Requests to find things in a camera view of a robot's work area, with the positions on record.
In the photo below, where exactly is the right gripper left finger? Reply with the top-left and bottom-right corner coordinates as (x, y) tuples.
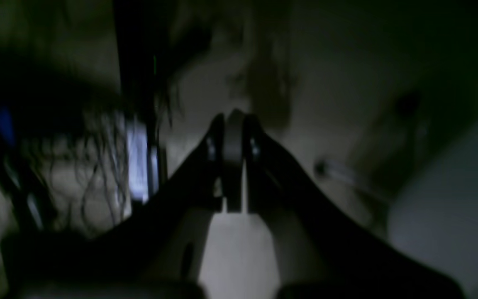
(2, 114), (224, 299)

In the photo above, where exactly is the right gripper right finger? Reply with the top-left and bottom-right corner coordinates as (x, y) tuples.
(227, 110), (465, 299)

